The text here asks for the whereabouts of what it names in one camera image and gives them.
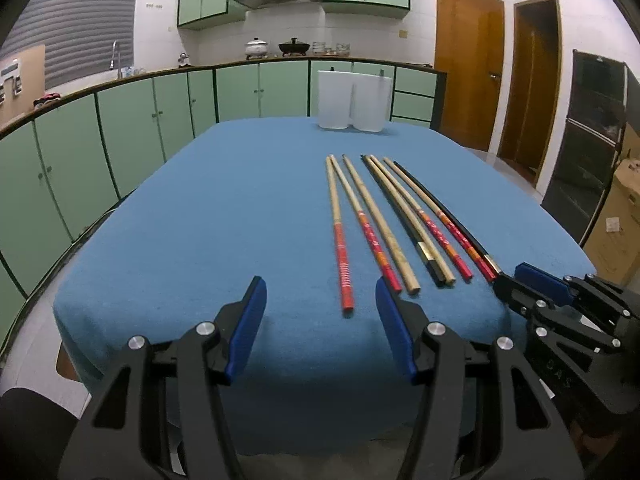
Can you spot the red striped bamboo chopstick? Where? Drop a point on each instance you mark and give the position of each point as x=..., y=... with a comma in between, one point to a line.
x=340, y=240

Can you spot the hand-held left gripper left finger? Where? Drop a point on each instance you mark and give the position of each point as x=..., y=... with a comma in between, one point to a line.
x=247, y=327

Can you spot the white chopstick holder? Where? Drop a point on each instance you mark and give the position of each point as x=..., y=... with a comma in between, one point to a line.
x=334, y=102
x=371, y=105

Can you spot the clear plastic containers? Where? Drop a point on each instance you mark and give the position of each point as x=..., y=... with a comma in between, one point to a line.
x=134, y=71

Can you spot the black glass cabinet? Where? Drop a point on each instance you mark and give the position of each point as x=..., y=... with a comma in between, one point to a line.
x=585, y=150

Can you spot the red cloth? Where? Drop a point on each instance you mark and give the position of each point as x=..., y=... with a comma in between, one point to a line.
x=47, y=99

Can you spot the stack of dishes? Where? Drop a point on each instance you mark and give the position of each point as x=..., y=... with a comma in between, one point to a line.
x=330, y=49

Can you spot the blue tablecloth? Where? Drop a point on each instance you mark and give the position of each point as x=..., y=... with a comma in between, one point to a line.
x=225, y=210

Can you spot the green lower kitchen cabinets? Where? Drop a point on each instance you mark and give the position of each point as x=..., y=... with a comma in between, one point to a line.
x=130, y=130

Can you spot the cardboard box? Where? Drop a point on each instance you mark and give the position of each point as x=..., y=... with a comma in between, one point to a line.
x=620, y=220

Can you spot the tan wooden pencil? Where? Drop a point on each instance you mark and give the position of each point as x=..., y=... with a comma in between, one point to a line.
x=410, y=220

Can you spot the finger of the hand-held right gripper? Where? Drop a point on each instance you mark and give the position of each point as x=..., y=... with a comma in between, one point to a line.
x=542, y=279
x=515, y=292

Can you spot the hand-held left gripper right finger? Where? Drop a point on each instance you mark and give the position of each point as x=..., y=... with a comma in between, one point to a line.
x=395, y=332

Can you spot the white cooking pot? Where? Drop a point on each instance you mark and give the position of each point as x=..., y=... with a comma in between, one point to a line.
x=257, y=48

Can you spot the black wok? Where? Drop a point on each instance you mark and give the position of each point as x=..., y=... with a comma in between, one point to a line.
x=294, y=48

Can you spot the wooden table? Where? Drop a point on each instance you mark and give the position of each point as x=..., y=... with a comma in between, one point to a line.
x=63, y=360

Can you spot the metal sink faucet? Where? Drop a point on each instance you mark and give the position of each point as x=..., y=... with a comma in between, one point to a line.
x=120, y=65

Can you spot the black chopstick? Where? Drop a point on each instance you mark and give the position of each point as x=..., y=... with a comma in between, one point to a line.
x=435, y=201
x=401, y=220

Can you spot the metal kettle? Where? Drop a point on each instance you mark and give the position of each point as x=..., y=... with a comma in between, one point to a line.
x=184, y=60

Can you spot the red orange bamboo chopstick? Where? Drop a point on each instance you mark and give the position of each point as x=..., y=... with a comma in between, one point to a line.
x=371, y=238
x=466, y=245

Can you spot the red pencil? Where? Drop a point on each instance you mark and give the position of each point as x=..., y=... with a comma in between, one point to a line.
x=443, y=240

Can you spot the wooden door in doorway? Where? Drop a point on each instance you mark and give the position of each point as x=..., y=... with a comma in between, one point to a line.
x=530, y=90

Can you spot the grey window blind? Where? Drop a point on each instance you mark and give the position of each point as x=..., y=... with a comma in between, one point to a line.
x=85, y=20

